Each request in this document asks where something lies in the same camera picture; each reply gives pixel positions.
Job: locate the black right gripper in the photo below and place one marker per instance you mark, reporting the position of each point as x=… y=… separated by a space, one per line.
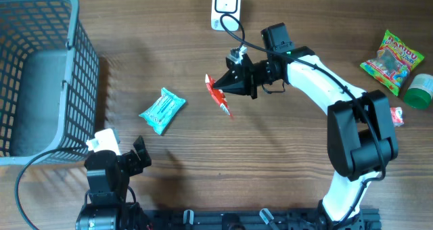
x=239 y=78

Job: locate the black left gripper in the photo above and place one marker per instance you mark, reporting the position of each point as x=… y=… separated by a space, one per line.
x=136 y=166

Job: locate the small red packet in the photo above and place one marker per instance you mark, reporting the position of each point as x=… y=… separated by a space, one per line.
x=217 y=95

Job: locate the teal wet wipes pack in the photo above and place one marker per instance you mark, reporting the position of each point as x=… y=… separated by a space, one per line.
x=163 y=110

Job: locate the Haribo gummy worms bag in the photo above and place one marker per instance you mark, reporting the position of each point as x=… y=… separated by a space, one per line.
x=393 y=63

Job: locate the red white small box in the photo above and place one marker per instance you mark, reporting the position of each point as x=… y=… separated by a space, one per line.
x=397 y=116

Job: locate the green lid jar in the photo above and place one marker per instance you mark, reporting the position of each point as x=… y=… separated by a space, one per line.
x=419 y=93

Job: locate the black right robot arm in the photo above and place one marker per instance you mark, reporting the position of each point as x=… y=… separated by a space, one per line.
x=361 y=138

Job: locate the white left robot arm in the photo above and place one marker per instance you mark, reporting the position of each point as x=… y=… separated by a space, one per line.
x=110 y=203

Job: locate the white barcode scanner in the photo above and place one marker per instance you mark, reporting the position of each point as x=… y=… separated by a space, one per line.
x=220 y=7

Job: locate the grey plastic shopping basket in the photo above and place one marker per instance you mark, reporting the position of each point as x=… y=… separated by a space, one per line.
x=49 y=82

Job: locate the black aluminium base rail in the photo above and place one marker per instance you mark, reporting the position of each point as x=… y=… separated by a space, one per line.
x=300 y=218

